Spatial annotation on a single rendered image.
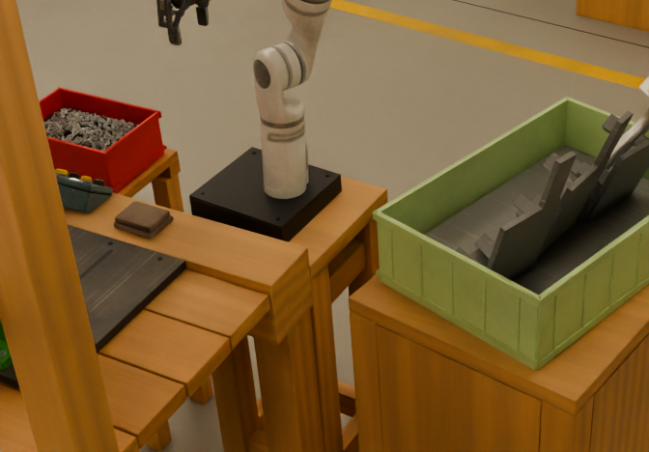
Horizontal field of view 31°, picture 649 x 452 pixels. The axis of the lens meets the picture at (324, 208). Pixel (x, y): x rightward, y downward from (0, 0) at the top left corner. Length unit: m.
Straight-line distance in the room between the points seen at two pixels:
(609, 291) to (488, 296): 0.25
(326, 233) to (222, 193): 0.24
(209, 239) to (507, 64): 2.74
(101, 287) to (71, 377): 0.52
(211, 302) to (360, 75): 2.73
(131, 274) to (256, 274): 0.25
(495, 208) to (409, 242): 0.31
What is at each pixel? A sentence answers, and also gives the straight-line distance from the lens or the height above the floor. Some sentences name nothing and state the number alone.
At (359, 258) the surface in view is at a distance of 2.62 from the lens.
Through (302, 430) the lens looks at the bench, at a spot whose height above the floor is 0.47.
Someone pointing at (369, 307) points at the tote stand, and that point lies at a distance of 2.37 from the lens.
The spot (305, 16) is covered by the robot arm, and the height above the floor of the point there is 1.34.
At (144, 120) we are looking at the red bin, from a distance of 2.90.
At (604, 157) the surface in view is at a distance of 2.32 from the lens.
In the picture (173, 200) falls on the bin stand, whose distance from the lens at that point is 2.97.
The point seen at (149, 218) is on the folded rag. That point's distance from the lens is 2.45.
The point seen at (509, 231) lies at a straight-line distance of 2.16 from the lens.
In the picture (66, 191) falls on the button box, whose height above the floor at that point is 0.94.
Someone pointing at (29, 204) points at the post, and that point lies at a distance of 1.66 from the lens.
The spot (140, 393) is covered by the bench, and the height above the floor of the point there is 0.88.
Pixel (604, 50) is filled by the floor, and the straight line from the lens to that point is 5.09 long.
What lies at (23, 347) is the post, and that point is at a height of 1.16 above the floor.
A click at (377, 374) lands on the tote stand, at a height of 0.62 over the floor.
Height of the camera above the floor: 2.27
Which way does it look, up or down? 34 degrees down
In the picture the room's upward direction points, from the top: 5 degrees counter-clockwise
